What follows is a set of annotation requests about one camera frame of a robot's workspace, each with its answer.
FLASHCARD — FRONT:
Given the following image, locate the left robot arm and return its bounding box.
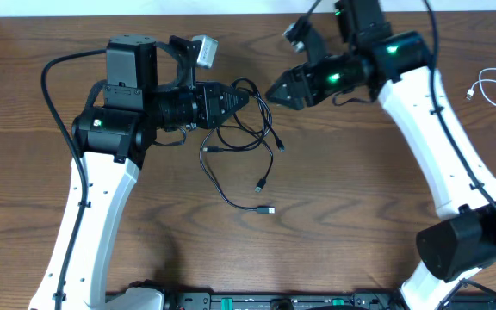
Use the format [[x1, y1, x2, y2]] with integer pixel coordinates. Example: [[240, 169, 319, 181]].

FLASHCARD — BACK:
[[29, 34, 248, 309]]

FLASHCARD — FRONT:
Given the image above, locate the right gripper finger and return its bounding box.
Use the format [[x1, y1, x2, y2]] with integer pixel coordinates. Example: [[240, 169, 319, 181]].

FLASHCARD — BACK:
[[265, 70, 293, 99], [267, 93, 305, 110]]

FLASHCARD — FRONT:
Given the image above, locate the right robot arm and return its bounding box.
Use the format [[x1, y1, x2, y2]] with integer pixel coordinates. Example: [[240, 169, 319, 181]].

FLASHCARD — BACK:
[[266, 1, 496, 309]]

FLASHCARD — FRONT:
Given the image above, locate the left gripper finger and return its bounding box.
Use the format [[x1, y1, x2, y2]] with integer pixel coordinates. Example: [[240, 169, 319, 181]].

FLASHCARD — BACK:
[[220, 84, 249, 108], [217, 101, 248, 127]]

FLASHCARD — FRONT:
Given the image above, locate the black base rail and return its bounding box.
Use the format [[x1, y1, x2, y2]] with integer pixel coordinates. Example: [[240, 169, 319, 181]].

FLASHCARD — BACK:
[[105, 279, 496, 310]]

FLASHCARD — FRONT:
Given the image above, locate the black USB cable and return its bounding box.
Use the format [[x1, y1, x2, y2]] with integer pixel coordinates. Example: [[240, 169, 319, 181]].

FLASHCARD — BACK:
[[202, 88, 286, 194], [198, 77, 276, 215]]

